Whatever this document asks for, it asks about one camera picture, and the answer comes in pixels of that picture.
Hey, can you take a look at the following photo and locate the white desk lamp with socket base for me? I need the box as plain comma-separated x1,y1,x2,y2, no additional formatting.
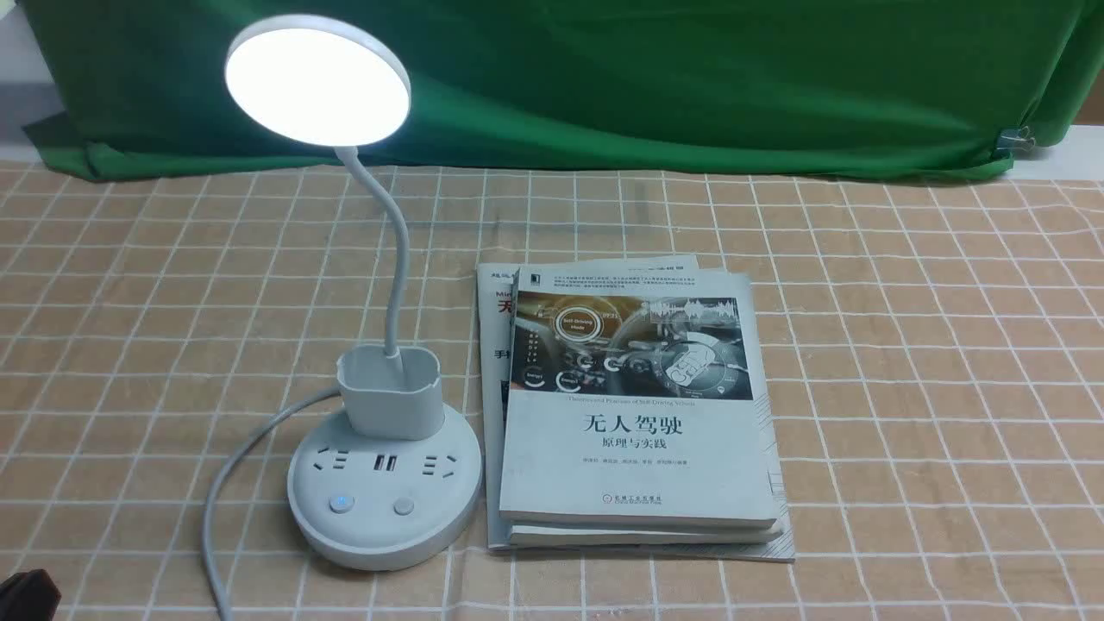
224,13,484,571

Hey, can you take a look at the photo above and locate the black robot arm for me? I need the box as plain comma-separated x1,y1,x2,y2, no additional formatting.
1,569,60,621

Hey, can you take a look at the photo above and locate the bottom thin magazine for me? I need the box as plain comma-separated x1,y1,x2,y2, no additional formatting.
476,263,795,564

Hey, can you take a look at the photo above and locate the top self-driving book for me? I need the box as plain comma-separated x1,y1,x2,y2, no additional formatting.
499,262,781,530

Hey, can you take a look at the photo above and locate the middle white book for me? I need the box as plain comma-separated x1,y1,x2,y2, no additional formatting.
507,519,787,547

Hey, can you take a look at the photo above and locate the green backdrop cloth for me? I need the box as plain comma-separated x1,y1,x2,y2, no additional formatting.
22,1,1101,181

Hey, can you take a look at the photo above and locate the checkered orange tablecloth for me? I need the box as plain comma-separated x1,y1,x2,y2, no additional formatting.
1,161,1103,620

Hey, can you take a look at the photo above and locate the metal binder clip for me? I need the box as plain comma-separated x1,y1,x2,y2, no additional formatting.
994,125,1037,154

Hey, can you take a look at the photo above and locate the white lamp power cord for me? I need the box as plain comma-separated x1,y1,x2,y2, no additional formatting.
201,386,341,621

